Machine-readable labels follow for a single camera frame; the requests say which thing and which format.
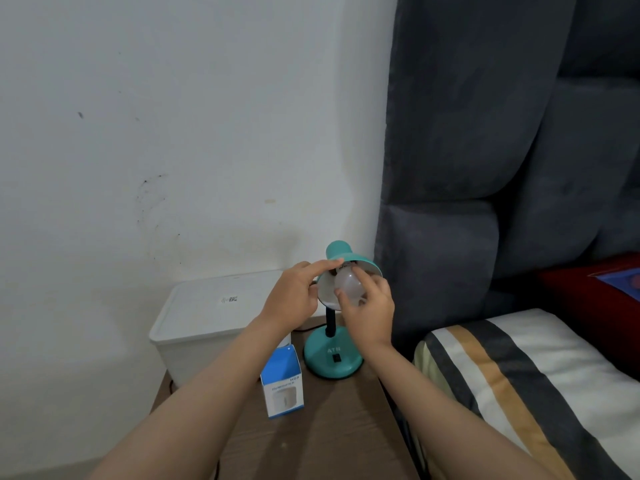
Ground person's left hand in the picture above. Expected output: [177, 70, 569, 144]
[257, 259, 346, 341]

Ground person's right hand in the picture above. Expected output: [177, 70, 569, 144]
[333, 271, 397, 353]

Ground white light bulb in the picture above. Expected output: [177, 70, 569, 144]
[334, 267, 371, 313]

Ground teal desk lamp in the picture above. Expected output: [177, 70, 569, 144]
[303, 240, 384, 381]

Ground person's right forearm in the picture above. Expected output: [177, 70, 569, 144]
[356, 340, 557, 480]

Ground person's left forearm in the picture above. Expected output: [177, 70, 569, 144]
[95, 315, 296, 480]

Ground blue and white bulb carton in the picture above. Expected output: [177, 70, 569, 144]
[259, 344, 305, 420]

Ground white lidded storage box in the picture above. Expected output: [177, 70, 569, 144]
[149, 270, 332, 390]

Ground dark grey upholstered headboard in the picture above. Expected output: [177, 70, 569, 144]
[373, 0, 640, 358]

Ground striped white grey pillow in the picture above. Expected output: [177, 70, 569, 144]
[413, 309, 640, 480]

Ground red cushion with blue patch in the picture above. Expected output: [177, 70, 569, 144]
[537, 252, 640, 381]

